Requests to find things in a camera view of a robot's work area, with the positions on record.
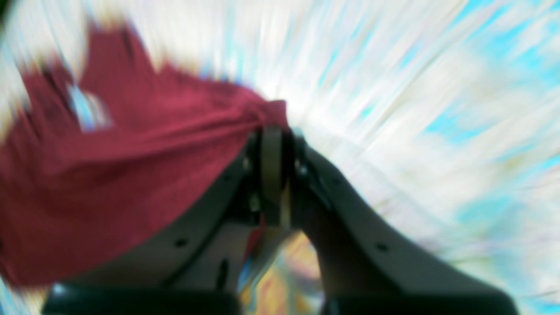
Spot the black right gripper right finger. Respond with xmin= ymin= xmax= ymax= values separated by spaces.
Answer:
xmin=291 ymin=133 xmax=518 ymax=315

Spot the maroon t-shirt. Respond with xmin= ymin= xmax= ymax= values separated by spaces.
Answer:
xmin=1 ymin=29 xmax=288 ymax=286

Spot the patterned tablecloth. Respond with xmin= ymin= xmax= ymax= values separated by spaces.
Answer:
xmin=1 ymin=0 xmax=559 ymax=315

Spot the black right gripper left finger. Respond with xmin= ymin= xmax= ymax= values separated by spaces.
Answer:
xmin=42 ymin=127 xmax=291 ymax=315

